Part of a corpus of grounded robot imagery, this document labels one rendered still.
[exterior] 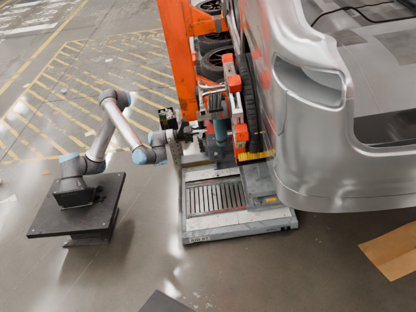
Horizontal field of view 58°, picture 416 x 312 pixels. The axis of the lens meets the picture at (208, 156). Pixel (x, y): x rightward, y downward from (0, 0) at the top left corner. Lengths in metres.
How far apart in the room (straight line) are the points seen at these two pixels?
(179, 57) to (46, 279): 1.85
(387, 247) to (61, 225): 2.22
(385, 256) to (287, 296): 0.70
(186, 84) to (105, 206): 1.09
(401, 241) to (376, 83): 1.06
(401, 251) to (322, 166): 1.34
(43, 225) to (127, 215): 0.65
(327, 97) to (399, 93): 1.05
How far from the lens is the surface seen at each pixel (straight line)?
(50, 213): 3.04
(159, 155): 2.38
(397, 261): 2.74
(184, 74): 2.89
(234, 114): 2.26
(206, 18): 4.80
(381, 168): 1.61
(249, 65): 2.33
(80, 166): 2.93
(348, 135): 1.51
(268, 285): 2.55
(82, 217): 2.87
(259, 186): 2.82
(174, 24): 2.76
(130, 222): 3.11
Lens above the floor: 2.14
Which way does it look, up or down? 37 degrees down
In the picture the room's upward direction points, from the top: 11 degrees counter-clockwise
